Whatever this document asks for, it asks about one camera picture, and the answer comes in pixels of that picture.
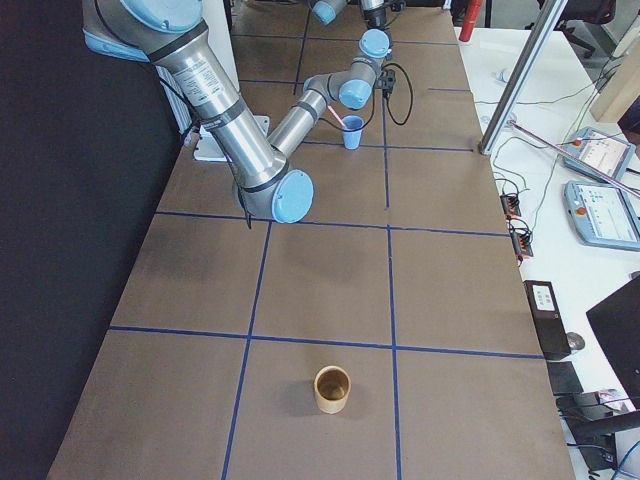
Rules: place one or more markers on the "orange terminal block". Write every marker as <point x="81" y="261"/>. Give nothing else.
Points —
<point x="511" y="205"/>
<point x="521" y="238"/>

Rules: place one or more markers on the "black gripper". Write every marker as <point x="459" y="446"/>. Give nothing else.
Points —
<point x="352" y="106"/>

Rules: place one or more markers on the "orange terminal block far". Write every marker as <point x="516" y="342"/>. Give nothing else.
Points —
<point x="511" y="205"/>

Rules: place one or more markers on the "aluminium frame post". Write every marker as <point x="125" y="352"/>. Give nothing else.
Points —
<point x="538" y="36"/>

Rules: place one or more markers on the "wooden bamboo chopstick holder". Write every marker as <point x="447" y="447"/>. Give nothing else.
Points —
<point x="332" y="386"/>

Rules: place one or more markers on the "pink chopstick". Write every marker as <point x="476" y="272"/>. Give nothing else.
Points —
<point x="336" y="116"/>

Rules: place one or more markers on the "black monitor corner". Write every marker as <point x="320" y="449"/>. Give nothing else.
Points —
<point x="615" y="324"/>

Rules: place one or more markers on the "red fire extinguisher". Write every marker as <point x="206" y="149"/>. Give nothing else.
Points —
<point x="472" y="12"/>

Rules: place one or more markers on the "teach pendant front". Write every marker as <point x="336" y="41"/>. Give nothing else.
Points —
<point x="602" y="215"/>

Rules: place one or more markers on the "black box with label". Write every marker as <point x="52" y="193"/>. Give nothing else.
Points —
<point x="547" y="319"/>

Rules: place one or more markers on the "teach pendant near person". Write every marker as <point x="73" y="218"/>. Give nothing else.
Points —
<point x="609" y="154"/>

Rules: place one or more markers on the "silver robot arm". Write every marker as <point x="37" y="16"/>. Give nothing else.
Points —
<point x="372" y="12"/>
<point x="174" y="35"/>

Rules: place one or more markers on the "orange terminal block near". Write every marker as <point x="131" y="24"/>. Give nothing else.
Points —
<point x="521" y="238"/>

